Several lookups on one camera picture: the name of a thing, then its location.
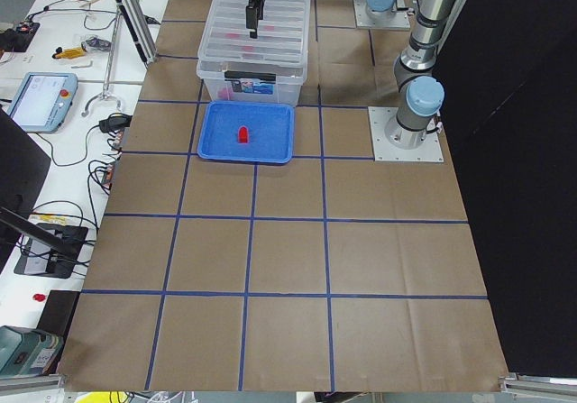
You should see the red block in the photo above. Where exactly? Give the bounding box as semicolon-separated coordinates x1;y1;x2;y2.
217;87;234;100
237;125;250;144

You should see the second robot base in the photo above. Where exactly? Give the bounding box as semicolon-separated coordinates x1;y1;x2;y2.
353;0;410;31

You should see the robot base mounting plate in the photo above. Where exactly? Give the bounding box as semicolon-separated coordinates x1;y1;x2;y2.
368;106;444;163

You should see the black box latch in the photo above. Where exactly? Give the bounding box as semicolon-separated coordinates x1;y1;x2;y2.
224;70;276;83

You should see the clear plastic storage box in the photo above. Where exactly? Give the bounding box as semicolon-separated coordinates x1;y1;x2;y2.
197;61;307;106

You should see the red block in box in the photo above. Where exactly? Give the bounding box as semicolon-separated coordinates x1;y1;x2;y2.
217;87;234;100

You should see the blue plastic tray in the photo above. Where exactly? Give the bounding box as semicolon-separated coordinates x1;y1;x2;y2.
197;101;295;164

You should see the black docking box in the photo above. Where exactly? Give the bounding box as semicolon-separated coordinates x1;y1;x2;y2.
14;223;88;279

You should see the green device box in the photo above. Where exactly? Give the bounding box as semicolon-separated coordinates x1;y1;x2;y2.
1;325;64;379

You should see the metal hook stand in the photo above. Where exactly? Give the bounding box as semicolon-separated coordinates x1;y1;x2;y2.
80;5;125;118

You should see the black power adapter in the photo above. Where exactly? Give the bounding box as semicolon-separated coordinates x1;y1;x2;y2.
98;113;133;133

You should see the yellow tool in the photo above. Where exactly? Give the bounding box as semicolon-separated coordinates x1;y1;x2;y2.
52;47;87;60

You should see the teach pendant tablet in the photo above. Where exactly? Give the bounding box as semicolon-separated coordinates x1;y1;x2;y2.
7;72;78;133

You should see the black monitor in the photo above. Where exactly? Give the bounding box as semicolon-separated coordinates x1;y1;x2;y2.
0;112;78;265

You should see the small red button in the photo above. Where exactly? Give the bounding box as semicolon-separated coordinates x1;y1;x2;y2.
33;293;46;302

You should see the aluminium frame post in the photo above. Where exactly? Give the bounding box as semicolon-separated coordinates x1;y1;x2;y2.
115;0;157;66

